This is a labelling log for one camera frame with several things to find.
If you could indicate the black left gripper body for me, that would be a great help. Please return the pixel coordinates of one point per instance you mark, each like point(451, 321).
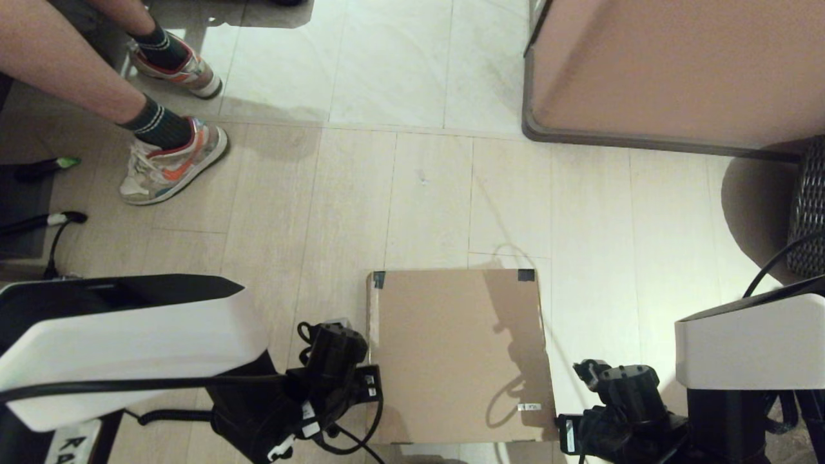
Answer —
point(335, 361)

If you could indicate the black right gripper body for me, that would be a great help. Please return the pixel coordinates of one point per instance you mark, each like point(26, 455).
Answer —
point(628, 399)

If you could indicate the brown cardboard shoe box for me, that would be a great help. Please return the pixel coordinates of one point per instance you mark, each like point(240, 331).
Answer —
point(451, 354)

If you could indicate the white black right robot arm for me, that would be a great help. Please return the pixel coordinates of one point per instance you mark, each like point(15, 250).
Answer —
point(747, 348)

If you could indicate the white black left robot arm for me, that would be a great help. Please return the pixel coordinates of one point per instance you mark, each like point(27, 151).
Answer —
point(129, 348)

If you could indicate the silver orange sneaker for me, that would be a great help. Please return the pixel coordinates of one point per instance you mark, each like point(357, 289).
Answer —
point(193, 76)
point(167, 171)

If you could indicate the dark woven basket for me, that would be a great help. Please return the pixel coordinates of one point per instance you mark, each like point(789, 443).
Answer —
point(811, 206)

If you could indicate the dark striped sock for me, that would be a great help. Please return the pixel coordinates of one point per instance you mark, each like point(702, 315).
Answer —
point(161, 51)
point(158, 125)

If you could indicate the pink cabinet with grey base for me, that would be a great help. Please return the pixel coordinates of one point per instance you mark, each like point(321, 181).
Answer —
point(677, 64)

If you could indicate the dark grey floor mat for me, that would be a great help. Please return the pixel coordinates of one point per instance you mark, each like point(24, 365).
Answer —
point(22, 206)

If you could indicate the grey cloth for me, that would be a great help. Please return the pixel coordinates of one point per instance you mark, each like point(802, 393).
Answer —
point(77, 13)

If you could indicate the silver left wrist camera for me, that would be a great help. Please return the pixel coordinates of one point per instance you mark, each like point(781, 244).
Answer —
point(336, 321)

